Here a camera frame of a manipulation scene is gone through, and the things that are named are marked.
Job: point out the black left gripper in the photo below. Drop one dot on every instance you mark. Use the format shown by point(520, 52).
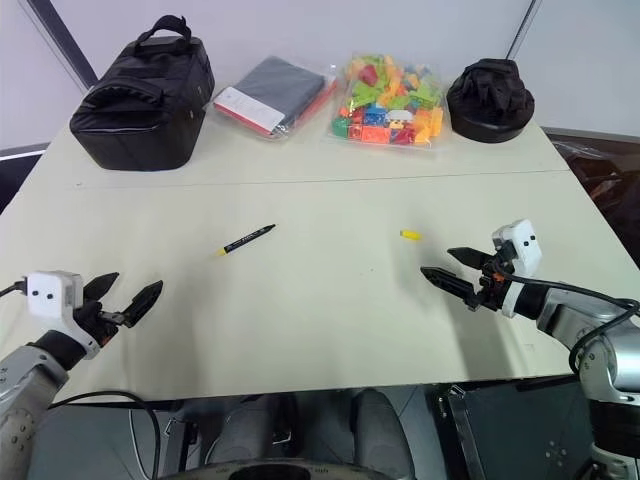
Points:
point(96, 320)

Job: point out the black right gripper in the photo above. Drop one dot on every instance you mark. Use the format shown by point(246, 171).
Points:
point(492, 285)

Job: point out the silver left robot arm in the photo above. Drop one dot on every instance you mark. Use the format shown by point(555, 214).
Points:
point(22, 382)

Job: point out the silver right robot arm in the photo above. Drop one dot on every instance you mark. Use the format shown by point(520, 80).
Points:
point(595, 345)

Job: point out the yellow pen cap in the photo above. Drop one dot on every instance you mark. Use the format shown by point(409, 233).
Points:
point(411, 234)

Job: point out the black and yellow pen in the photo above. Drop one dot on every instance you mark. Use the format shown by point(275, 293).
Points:
point(246, 240)

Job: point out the round black fabric pouch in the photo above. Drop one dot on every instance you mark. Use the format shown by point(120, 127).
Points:
point(490, 102)

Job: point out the dark flat panel under table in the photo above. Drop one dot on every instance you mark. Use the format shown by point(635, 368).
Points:
point(520, 430)

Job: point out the dark shiny bag beside table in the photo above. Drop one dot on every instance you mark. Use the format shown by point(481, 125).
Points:
point(605, 165)

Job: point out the clear bag of toy bricks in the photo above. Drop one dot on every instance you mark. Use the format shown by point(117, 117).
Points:
point(387, 102)

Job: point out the black fabric carry bag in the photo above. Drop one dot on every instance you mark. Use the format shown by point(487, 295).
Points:
point(145, 102)

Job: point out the grey robot legs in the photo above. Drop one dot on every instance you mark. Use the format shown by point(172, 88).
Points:
point(320, 435)

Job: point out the dark rounded robot torso rim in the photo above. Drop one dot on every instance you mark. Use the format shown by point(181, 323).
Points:
point(280, 472)

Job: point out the clear bag with dark cloth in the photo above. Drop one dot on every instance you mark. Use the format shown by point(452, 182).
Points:
point(272, 97)

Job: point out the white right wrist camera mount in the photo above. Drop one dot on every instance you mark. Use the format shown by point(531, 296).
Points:
point(520, 250)

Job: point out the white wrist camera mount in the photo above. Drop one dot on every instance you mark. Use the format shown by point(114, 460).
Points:
point(52, 295)
point(520, 250)

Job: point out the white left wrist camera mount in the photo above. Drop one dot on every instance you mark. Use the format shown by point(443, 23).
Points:
point(52, 295)

